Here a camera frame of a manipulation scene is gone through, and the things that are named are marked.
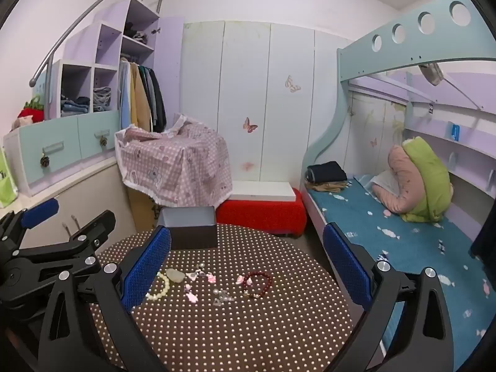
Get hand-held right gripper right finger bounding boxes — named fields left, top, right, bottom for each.
left=323, top=223, right=458, bottom=372

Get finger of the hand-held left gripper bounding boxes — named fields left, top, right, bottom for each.
left=15, top=210, right=116, bottom=280
left=0, top=197, right=60, bottom=257

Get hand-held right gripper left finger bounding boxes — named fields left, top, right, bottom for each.
left=37, top=225, right=172, bottom=372

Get cream bead bracelet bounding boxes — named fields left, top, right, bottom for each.
left=146, top=272, right=171, bottom=300

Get silver metal box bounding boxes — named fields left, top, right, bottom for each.
left=157, top=206, right=218, bottom=250

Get pink charm with pearl chain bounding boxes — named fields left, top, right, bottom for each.
left=186, top=264, right=217, bottom=283

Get dark red bead bracelet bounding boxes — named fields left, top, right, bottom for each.
left=236, top=272, right=272, bottom=299

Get cream low cabinet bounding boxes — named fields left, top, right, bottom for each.
left=0, top=159, right=137, bottom=249

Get green bag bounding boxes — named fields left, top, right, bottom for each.
left=0, top=147, right=18, bottom=208

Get cardboard box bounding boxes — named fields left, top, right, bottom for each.
left=128, top=190, right=163, bottom=234

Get teal bed mattress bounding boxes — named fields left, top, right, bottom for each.
left=310, top=174, right=496, bottom=372

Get teal drawer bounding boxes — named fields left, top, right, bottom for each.
left=77, top=109, right=120, bottom=160
left=19, top=117, right=81, bottom=185

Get folded tan clothes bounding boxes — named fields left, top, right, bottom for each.
left=304, top=180, right=352, bottom=193

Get white pillow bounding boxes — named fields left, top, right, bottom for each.
left=371, top=170, right=401, bottom=196

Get red plush toy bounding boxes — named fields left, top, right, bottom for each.
left=17, top=95, right=46, bottom=125

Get red ottoman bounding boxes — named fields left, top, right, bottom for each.
left=216, top=188, right=308, bottom=237

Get pink checked cloth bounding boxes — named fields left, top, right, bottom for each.
left=115, top=113, right=233, bottom=208

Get pink pillow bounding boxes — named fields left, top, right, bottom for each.
left=373, top=144, right=424, bottom=214

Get brown polka dot tablecloth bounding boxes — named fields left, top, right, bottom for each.
left=89, top=223, right=354, bottom=372

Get white board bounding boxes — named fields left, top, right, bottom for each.
left=228, top=181, right=296, bottom=202

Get pink and green folded blanket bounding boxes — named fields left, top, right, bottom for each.
left=401, top=137, right=454, bottom=223

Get grey metal handrail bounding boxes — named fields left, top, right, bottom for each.
left=29, top=0, right=168, bottom=120

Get light blue hanging shirt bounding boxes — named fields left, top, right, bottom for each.
left=118, top=60, right=131, bottom=129

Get dark hanging jacket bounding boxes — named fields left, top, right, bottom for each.
left=145, top=66, right=167, bottom=133

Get dark cloth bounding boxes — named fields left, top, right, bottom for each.
left=472, top=197, right=496, bottom=280

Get dark folded shelf clothes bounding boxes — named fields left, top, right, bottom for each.
left=124, top=22, right=150, bottom=45

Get white wardrobe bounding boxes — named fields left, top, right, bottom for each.
left=179, top=20, right=351, bottom=187

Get purple stair shelf cabinet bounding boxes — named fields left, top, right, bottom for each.
left=33, top=0, right=184, bottom=132

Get grey clip lamp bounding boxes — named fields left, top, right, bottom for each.
left=418, top=62, right=485, bottom=111

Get teal bunk bed frame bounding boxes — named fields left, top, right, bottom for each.
left=300, top=0, right=496, bottom=249

